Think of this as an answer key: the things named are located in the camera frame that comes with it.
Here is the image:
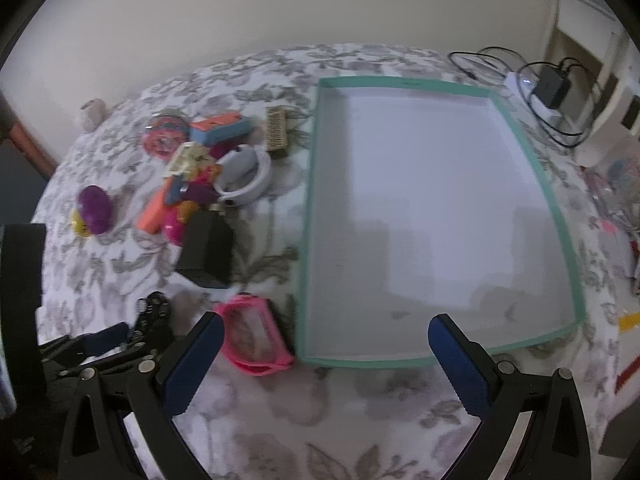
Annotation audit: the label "black toy car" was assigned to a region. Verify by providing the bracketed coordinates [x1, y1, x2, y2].
[127, 292, 174, 347]

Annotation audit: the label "pink swim goggles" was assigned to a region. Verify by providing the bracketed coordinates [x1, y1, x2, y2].
[214, 294, 294, 376]

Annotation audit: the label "black rectangular box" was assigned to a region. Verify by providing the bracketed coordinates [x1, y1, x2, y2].
[175, 210, 234, 289]

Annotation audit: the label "pink duck toy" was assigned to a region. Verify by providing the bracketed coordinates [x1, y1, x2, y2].
[162, 200, 200, 246]

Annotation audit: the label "orange blue stick toy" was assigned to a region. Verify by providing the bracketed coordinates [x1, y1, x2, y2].
[136, 176, 183, 235]

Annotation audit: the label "cream plastic toy piece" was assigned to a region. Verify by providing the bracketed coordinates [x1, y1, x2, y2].
[163, 141, 216, 179]

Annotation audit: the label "clear dome with pink toy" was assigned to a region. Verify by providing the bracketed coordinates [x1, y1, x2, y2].
[142, 114, 189, 162]

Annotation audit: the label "orange blue foam block toy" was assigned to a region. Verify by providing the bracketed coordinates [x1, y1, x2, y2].
[189, 112, 253, 148]

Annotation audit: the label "gold patterned harmonica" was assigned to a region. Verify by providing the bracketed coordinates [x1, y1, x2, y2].
[265, 106, 288, 158]

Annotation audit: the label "floral grey white blanket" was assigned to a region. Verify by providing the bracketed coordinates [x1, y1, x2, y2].
[35, 44, 620, 479]

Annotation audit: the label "purple yellow round toy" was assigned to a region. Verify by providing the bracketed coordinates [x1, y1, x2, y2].
[70, 185, 114, 237]

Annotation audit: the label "teal shallow cardboard tray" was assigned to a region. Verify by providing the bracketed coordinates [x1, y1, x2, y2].
[295, 76, 586, 368]

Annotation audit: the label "white crochet yarn ball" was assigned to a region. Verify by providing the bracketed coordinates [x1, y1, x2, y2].
[78, 99, 106, 132]

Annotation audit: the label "white power strip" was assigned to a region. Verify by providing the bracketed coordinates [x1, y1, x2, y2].
[504, 72, 562, 127]

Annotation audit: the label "black power adapter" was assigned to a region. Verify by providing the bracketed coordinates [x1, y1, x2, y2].
[533, 66, 572, 110]

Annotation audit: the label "black cable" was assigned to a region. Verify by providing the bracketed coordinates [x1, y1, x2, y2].
[447, 46, 609, 150]

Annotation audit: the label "white chair frame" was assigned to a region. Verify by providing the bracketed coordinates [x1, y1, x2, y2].
[551, 0, 639, 168]

